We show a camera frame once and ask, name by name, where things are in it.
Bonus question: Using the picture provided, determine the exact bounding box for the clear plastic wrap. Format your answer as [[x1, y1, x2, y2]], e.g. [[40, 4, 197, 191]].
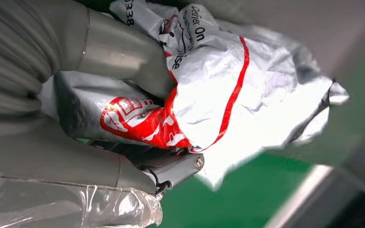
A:
[[0, 170, 164, 228]]

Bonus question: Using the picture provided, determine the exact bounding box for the aluminium conveyor frame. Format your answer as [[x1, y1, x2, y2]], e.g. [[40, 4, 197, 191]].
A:
[[264, 165, 335, 228]]

